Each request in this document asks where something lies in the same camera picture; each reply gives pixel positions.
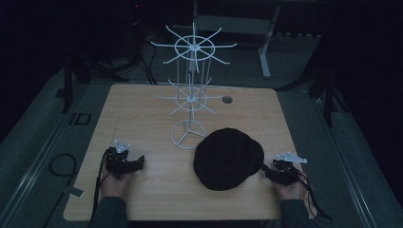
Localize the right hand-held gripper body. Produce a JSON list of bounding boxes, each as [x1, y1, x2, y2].
[[270, 151, 308, 187]]

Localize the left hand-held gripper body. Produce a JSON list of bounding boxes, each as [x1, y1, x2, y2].
[[104, 140, 134, 181]]

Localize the black hat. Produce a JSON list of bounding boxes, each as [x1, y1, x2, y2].
[[193, 127, 265, 192]]

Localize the white wire hat rack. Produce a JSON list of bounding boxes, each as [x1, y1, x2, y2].
[[150, 22, 238, 150]]

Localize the person's right hand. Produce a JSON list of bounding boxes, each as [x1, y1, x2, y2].
[[273, 179, 309, 202]]

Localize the person's left hand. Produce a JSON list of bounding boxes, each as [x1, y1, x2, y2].
[[100, 170, 134, 200]]

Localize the grey floor tape piece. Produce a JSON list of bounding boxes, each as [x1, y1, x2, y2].
[[62, 185, 86, 200]]

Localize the black metal stand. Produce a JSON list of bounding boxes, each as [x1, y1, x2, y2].
[[275, 60, 351, 128], [60, 53, 131, 114]]

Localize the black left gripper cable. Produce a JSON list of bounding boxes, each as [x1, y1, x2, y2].
[[89, 149, 110, 224]]

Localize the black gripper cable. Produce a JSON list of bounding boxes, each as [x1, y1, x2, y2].
[[89, 149, 110, 224], [296, 169, 334, 225]]

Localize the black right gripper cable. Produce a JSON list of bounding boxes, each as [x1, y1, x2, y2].
[[296, 169, 334, 225]]

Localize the black looped floor cable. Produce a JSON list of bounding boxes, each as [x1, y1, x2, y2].
[[48, 153, 78, 178]]

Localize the black floor cables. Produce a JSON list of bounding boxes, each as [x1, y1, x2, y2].
[[141, 44, 159, 86]]

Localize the white metal desk frame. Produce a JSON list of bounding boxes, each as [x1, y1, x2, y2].
[[173, 0, 321, 80]]

